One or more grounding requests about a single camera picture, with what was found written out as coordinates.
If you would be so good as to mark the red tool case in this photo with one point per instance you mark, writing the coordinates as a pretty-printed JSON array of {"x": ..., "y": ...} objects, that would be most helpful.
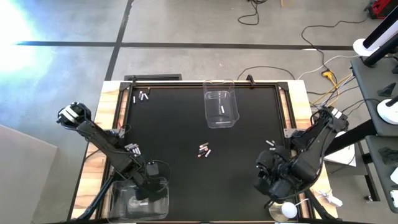
[{"x": 382, "y": 7}]

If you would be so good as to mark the black rig frame strut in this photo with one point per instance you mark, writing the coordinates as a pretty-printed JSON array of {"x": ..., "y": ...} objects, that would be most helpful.
[
  {"x": 320, "y": 211},
  {"x": 96, "y": 199}
]

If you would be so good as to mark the white lamp base with post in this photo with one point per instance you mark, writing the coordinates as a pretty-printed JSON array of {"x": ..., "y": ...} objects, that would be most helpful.
[{"x": 360, "y": 46}]

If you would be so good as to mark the black frame clamp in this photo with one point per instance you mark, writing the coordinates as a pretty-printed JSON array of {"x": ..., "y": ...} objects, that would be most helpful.
[
  {"x": 133, "y": 79},
  {"x": 249, "y": 78}
]

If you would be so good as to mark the white plastic part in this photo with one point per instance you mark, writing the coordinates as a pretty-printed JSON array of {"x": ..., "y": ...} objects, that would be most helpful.
[
  {"x": 394, "y": 199},
  {"x": 394, "y": 175}
]

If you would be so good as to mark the black table mat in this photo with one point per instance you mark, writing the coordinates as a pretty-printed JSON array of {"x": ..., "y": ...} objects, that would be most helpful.
[{"x": 186, "y": 180}]

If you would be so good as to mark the white dome device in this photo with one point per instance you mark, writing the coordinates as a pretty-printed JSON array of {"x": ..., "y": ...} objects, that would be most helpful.
[{"x": 289, "y": 210}]

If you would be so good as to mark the clear plastic bin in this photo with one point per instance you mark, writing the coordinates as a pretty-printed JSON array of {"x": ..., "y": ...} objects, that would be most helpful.
[
  {"x": 124, "y": 208},
  {"x": 214, "y": 102}
]

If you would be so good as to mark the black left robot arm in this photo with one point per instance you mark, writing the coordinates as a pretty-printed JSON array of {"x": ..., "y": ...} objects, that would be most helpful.
[{"x": 102, "y": 137}]

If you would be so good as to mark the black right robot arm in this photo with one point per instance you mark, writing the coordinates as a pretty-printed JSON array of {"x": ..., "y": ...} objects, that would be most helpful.
[{"x": 320, "y": 140}]

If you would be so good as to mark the white flat box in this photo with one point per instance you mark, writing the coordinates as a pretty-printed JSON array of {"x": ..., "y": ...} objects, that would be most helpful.
[{"x": 342, "y": 157}]

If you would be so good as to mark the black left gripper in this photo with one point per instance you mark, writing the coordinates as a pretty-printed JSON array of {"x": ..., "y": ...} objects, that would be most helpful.
[{"x": 147, "y": 183}]

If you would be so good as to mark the black side table beam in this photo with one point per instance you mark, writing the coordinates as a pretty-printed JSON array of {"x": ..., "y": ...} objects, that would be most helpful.
[{"x": 354, "y": 135}]

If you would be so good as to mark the white power adapter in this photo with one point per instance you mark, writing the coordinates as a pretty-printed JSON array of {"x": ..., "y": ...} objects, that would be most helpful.
[{"x": 332, "y": 199}]

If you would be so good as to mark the grey side table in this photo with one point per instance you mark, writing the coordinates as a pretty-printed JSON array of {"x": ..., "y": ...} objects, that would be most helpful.
[
  {"x": 367, "y": 87},
  {"x": 377, "y": 174}
]

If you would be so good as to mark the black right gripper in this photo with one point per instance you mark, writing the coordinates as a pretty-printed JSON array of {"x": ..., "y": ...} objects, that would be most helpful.
[{"x": 281, "y": 186}]

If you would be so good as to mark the yellow power plug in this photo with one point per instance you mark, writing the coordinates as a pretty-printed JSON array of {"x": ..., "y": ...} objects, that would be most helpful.
[{"x": 327, "y": 74}]

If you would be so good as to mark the grey floor board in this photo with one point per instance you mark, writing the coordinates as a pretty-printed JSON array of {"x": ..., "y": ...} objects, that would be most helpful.
[{"x": 21, "y": 180}]

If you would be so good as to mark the white round base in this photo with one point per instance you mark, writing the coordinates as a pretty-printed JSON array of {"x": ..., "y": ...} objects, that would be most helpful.
[{"x": 387, "y": 113}]

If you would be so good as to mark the black floor vent grille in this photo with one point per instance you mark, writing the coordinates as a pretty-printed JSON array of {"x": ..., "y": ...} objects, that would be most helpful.
[{"x": 155, "y": 77}]

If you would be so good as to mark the black triangular part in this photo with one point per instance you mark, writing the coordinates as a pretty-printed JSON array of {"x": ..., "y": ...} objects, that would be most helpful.
[{"x": 388, "y": 91}]

